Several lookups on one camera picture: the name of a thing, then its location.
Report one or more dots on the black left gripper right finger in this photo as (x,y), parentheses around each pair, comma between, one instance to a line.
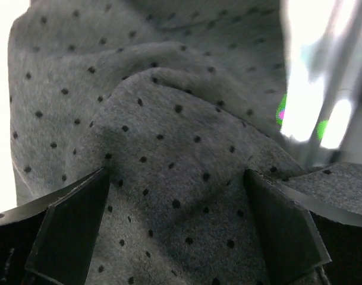
(300,234)

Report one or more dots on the dark grey dotted skirt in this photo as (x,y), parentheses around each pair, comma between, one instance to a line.
(177,99)

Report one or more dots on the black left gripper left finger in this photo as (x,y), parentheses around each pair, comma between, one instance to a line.
(51,240)

